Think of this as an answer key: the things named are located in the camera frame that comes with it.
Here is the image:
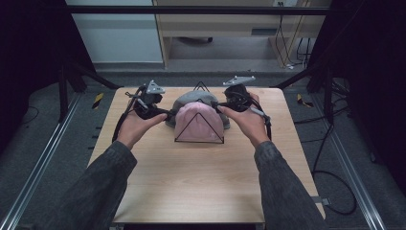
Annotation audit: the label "person's left hand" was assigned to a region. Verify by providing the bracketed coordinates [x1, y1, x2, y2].
[116, 109, 168, 151]

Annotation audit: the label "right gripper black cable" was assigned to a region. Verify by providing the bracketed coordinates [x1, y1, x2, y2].
[237, 91, 273, 142]

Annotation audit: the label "grey tape piece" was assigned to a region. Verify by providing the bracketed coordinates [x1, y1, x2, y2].
[311, 195, 332, 206]

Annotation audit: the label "thin black floor cable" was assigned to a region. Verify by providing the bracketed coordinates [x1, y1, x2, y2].
[22, 105, 40, 126]

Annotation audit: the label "dark curtain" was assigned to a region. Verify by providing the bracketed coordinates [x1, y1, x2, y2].
[0, 0, 96, 154]
[308, 0, 406, 195]

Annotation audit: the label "yellow black tape strip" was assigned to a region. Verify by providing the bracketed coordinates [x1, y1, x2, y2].
[296, 93, 315, 108]
[92, 92, 105, 110]

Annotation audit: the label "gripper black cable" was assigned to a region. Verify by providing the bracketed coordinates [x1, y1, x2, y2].
[237, 91, 273, 142]
[111, 86, 144, 144]

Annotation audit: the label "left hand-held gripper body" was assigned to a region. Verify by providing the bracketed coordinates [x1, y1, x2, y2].
[132, 80, 169, 121]

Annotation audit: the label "white cabinet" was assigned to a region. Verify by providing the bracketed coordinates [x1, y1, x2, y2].
[64, 0, 165, 64]

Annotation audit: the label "black hanging cables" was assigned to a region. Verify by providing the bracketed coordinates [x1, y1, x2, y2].
[296, 37, 312, 63]

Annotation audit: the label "long black floor cable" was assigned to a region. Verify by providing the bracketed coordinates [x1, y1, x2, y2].
[293, 104, 358, 216]

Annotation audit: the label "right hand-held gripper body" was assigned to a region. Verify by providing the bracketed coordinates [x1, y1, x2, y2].
[222, 75, 257, 113]

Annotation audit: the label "black horizontal frame bar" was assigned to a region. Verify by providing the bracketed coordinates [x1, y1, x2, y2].
[65, 5, 331, 16]

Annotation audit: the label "aluminium floor rail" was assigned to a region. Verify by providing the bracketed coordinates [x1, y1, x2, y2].
[0, 93, 81, 230]
[310, 94, 388, 230]

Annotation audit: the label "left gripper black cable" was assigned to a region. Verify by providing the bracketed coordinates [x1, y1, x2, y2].
[111, 86, 144, 144]

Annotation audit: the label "pink beanie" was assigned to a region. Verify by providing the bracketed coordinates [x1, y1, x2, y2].
[173, 102, 225, 144]

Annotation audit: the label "person's right hand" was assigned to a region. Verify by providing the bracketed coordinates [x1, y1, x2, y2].
[217, 92, 272, 149]

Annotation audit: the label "grey beanie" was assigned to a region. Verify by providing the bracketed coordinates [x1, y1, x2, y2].
[165, 89, 231, 130]

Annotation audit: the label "black wire rack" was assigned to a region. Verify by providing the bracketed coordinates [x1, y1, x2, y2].
[174, 80, 225, 145]

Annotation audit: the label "yellow cable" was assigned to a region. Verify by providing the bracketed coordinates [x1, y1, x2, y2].
[275, 0, 312, 68]

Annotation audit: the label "black metal stand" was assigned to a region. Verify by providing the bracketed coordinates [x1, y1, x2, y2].
[274, 65, 335, 125]
[57, 61, 121, 123]

